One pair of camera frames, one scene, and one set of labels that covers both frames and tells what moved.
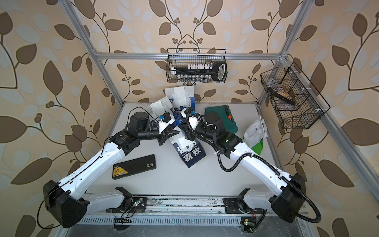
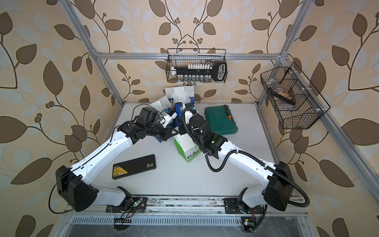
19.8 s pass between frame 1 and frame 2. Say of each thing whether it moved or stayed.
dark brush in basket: stayed
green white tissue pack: moved
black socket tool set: stayed
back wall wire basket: stayed
